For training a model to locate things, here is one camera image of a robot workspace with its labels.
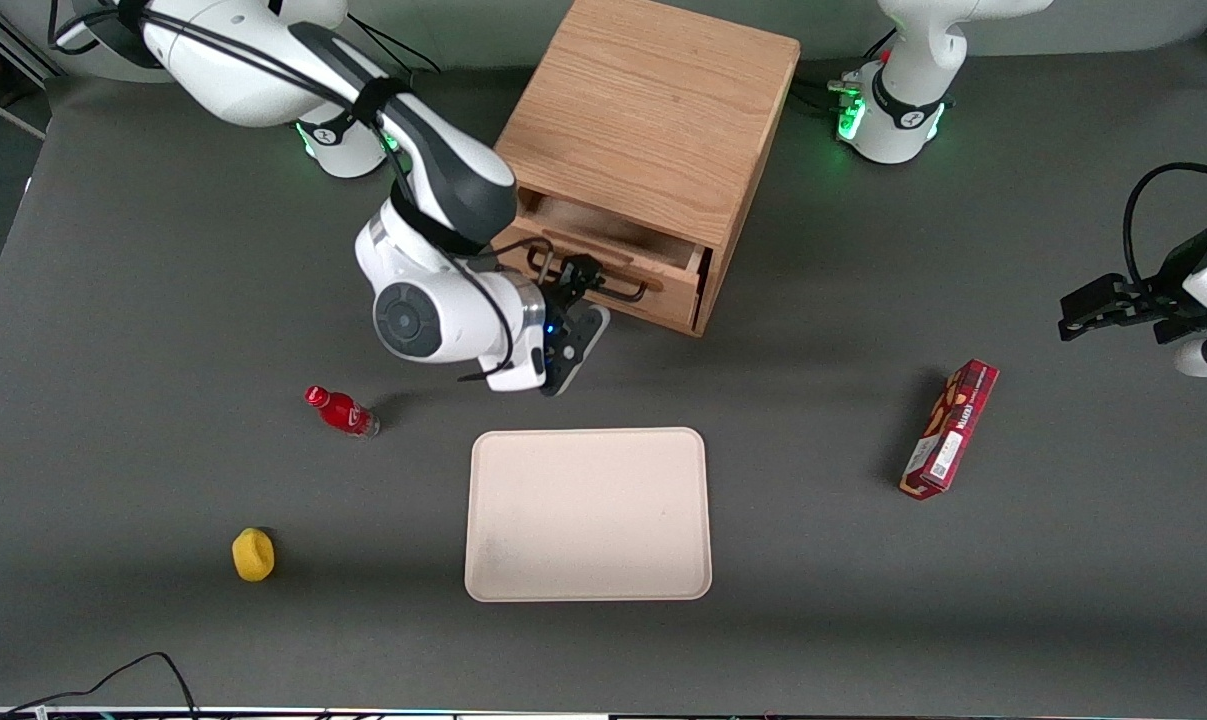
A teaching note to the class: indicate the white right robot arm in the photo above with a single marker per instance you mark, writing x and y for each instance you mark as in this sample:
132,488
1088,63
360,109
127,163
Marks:
263,70

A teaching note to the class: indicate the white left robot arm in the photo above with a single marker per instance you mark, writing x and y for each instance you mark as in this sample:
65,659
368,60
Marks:
908,90

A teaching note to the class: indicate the yellow foam toy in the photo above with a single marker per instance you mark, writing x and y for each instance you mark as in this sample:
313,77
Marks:
253,555

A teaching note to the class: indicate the red snack box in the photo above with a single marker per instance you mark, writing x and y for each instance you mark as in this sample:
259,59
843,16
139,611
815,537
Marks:
951,430

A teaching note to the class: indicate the aluminium frame profile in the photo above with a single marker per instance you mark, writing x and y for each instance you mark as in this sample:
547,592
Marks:
3,50

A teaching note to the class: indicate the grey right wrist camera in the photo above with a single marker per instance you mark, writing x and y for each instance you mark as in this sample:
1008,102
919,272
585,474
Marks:
576,350

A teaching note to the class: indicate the small red cola bottle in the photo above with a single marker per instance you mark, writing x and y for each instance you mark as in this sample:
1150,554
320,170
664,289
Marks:
343,412

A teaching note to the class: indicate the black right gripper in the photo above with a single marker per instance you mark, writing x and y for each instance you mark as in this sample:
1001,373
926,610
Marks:
566,291

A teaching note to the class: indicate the beige plastic tray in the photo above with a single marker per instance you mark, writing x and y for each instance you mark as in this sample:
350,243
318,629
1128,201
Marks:
588,515

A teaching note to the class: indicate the oak wood drawer cabinet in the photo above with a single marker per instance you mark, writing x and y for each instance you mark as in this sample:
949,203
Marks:
653,110

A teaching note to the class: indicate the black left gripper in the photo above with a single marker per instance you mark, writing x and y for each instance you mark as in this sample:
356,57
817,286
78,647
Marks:
1159,297

